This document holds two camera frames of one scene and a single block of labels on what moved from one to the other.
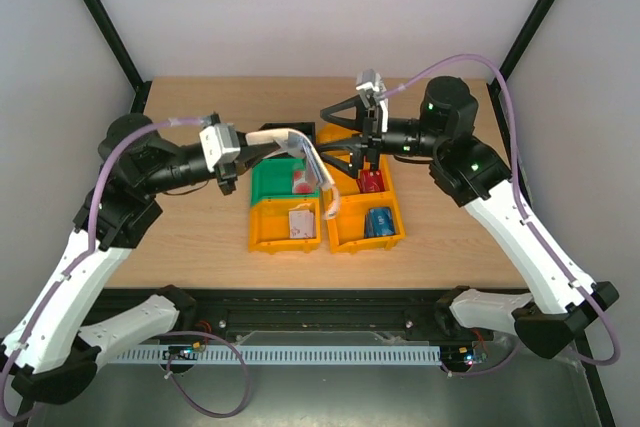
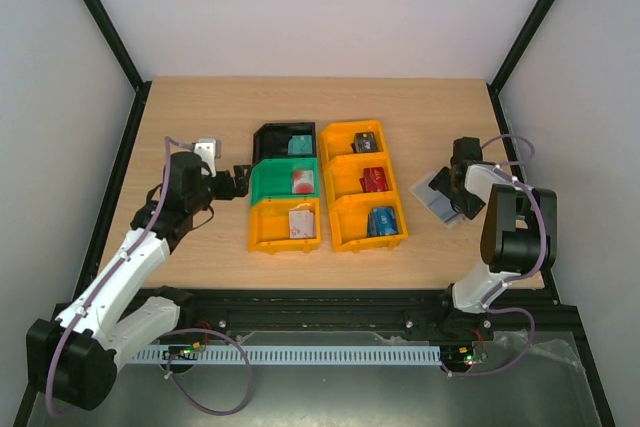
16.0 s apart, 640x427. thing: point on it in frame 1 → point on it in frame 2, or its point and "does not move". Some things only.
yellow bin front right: x=347 y=230 does not move
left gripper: x=227 y=172 → x=241 y=183
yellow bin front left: x=269 y=229 does not move
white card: x=301 y=224 does not move
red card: x=371 y=181 does not move
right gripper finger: x=357 y=102 → x=442 y=183
